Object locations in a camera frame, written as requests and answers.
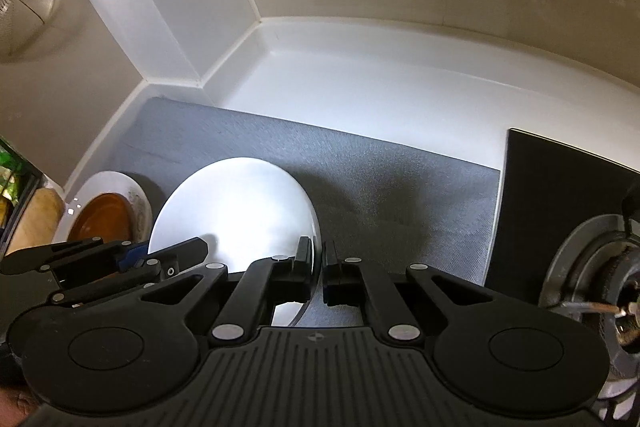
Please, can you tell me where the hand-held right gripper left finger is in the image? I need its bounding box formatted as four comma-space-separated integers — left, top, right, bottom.
140, 236, 318, 344

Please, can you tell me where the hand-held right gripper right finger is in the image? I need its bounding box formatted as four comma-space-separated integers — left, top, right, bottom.
323, 241, 492, 344

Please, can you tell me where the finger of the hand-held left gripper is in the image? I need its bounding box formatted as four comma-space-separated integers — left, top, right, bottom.
47, 236, 210, 306
0, 237, 149, 281

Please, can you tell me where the brown plate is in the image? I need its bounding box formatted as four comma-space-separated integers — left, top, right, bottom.
66, 193, 135, 248

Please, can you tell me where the plain white plate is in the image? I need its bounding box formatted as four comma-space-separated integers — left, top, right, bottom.
148, 157, 321, 328

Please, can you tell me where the grey mat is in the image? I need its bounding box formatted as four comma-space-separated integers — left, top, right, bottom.
114, 96, 502, 330

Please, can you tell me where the wooden cutting board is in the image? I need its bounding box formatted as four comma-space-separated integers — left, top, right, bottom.
7, 188, 66, 255

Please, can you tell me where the green packet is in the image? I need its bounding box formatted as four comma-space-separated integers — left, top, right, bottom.
0, 141, 22, 208

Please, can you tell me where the black glass stove top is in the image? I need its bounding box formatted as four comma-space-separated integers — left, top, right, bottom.
484, 128, 640, 308

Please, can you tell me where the gas stove burner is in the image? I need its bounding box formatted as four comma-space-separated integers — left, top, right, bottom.
539, 194, 640, 363

